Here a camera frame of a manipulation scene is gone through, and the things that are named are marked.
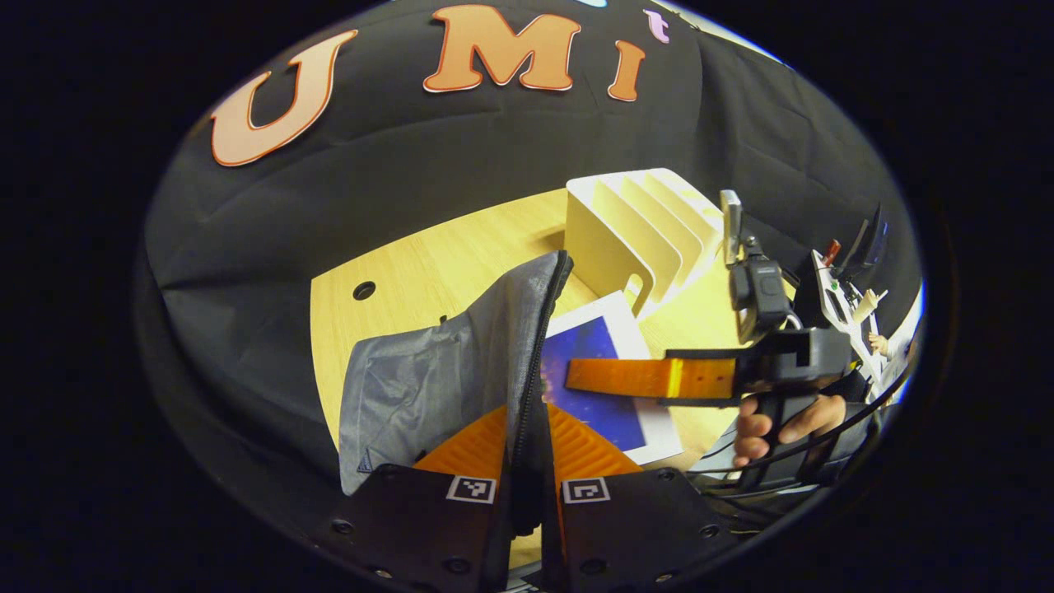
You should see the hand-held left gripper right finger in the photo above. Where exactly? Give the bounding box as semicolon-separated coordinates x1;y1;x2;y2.
543;402;749;593

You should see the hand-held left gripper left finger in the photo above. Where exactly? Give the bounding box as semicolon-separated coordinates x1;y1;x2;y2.
309;404;510;593

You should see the blue cover book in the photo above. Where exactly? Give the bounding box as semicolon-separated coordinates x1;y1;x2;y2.
539;290;686;466

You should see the grey schoolbag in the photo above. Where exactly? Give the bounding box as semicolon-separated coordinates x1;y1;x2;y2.
338;250;575;536

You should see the white bookshelf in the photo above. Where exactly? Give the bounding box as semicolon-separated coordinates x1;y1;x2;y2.
564;169;725;318

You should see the white background equipment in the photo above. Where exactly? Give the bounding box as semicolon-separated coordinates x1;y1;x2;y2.
811;206;894;388

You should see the black cable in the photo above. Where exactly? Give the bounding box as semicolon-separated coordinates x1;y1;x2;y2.
688;362;915;503

